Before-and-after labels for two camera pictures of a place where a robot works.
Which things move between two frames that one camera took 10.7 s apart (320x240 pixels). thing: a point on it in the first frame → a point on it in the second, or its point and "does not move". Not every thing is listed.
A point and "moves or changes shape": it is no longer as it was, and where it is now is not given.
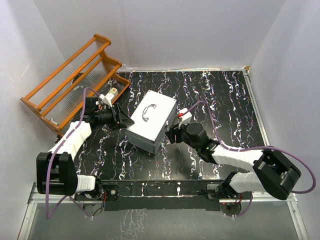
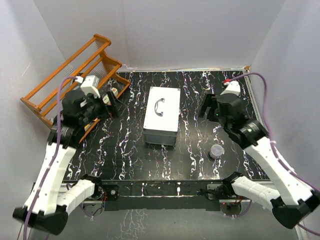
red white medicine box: [112, 95] does not move
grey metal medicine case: [150, 121] moves or changes shape
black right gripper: [174, 133] → [210, 100]
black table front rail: [179, 195] does not move
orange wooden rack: [90, 73] does not move
